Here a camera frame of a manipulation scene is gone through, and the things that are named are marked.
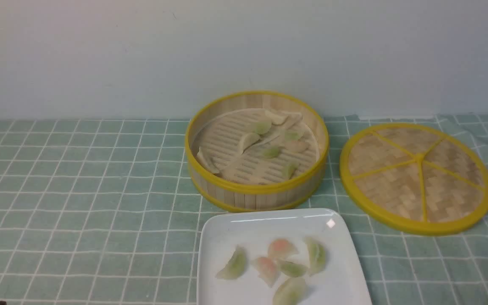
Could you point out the green dumpling left on plate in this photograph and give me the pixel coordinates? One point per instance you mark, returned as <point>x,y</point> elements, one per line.
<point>236,265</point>

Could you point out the green dumpling steamer centre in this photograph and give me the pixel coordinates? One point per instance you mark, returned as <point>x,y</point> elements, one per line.
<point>270,152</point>

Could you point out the white dumpling steamer top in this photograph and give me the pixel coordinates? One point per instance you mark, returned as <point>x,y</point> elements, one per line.
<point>276,117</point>

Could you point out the white dumpling steamer right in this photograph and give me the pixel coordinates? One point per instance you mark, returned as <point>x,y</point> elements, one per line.
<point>296,146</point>

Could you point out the green dumpling steamer bottom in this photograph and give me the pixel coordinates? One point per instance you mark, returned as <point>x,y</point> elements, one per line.
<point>289,169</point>

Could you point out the green dumpling bottom on plate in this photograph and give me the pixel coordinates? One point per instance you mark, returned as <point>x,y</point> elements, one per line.
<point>290,292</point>

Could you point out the white dumpling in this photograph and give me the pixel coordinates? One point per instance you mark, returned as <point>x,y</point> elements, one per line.
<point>206,161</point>
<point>246,141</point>

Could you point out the green dumpling steamer right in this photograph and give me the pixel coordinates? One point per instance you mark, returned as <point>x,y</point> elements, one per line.
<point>293,135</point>

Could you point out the white dumpling steamer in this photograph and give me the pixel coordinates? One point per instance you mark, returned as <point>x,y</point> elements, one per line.
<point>276,117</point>
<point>296,146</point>

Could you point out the green dumpling in steamer top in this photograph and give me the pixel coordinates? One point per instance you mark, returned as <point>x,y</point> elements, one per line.
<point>261,127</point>

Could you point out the yellow-rimmed bamboo steamer basket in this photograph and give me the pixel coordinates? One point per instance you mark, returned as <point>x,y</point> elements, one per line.
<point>237,197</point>

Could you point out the white square plate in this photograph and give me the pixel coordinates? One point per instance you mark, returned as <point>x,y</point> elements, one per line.
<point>341,283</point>

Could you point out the white steamer liner sheet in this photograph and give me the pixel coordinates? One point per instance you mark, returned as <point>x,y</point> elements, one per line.
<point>220,137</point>

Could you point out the small green dumpling on plate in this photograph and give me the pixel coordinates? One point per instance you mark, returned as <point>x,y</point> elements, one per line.
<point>292,269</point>

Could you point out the green dumpling right on plate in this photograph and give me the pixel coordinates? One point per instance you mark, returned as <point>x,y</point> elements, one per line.
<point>317,256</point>

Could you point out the yellow-rimmed woven steamer lid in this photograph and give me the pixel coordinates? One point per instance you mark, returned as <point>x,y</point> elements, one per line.
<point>415,179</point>

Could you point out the pink dumpling top on plate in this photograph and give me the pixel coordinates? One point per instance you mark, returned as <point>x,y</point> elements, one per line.
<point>281,248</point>

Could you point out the green dumpling steamer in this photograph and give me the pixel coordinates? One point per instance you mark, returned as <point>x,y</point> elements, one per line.
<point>270,152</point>
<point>289,169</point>
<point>293,135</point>

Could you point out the green checkered tablecloth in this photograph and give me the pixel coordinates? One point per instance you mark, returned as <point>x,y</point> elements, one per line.
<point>103,212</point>

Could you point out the pink dumpling centre on plate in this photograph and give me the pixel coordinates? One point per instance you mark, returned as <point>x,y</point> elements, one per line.
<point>267,270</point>

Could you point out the pink dumpling on plate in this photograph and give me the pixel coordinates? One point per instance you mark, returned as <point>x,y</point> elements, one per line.
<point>267,270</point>
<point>281,248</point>

